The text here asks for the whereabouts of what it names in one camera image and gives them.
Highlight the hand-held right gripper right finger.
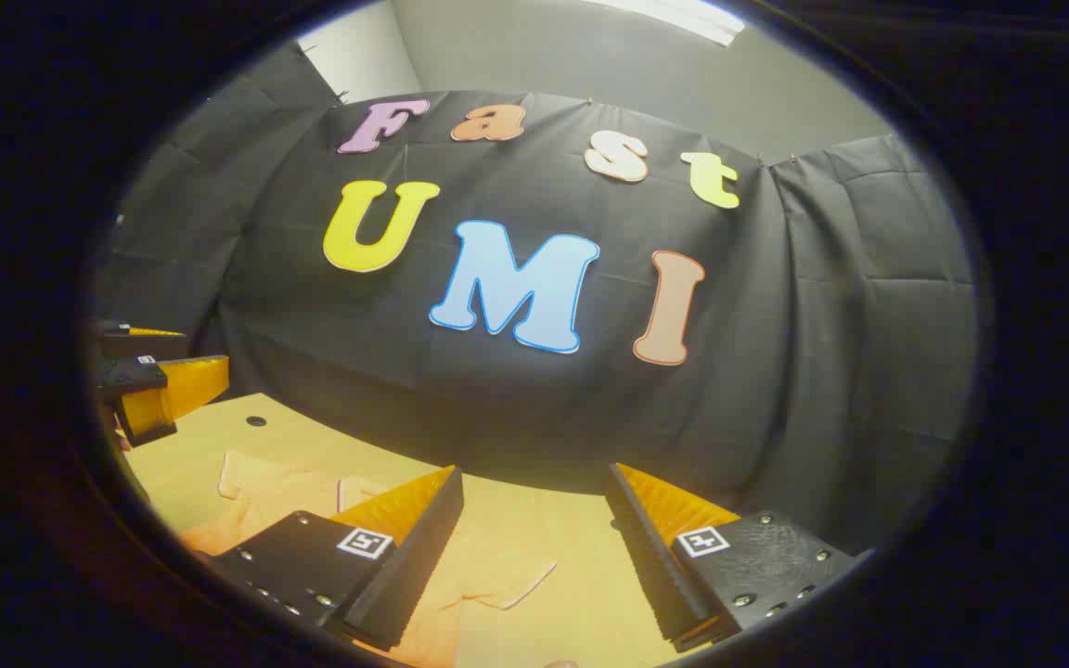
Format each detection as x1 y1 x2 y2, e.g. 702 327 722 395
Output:
604 462 874 655

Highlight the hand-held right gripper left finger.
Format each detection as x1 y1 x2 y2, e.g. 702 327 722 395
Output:
210 464 466 652

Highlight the orange T-shirt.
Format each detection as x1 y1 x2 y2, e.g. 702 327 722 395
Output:
177 450 559 668

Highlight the black backdrop cloth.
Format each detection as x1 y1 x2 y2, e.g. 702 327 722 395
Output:
94 46 981 558

